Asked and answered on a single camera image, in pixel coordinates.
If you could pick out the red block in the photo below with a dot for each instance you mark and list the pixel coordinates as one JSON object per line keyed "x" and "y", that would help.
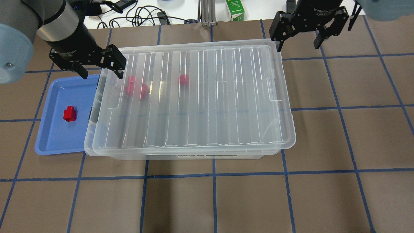
{"x": 133, "y": 80}
{"x": 183, "y": 80}
{"x": 130, "y": 89}
{"x": 70, "y": 114}
{"x": 141, "y": 91}

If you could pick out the aluminium frame post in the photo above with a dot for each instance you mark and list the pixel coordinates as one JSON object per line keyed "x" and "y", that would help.
{"x": 207, "y": 13}

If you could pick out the clear plastic storage box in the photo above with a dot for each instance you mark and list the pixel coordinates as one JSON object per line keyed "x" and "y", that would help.
{"x": 181, "y": 103}

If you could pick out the green white carton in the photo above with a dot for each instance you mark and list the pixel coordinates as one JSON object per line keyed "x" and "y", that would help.
{"x": 235, "y": 10}

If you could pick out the red block under lid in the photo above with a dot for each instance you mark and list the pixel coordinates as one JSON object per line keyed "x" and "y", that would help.
{"x": 183, "y": 80}

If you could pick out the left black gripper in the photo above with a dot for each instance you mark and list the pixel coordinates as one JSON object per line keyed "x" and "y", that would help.
{"x": 75, "y": 44}

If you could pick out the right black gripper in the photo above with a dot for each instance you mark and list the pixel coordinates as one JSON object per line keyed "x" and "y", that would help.
{"x": 318, "y": 13}

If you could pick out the blue plastic tray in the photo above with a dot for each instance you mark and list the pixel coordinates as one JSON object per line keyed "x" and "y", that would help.
{"x": 55, "y": 135}

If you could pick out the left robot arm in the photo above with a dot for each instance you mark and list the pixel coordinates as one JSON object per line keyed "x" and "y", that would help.
{"x": 60, "y": 23}

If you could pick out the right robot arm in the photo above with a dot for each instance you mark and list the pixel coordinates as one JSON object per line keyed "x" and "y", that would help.
{"x": 379, "y": 10}

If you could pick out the clear plastic box lid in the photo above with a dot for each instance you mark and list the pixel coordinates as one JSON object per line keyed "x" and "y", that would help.
{"x": 194, "y": 97}

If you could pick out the red block in box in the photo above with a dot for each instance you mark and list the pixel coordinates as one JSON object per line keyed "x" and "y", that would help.
{"x": 133, "y": 80}
{"x": 141, "y": 91}
{"x": 130, "y": 89}

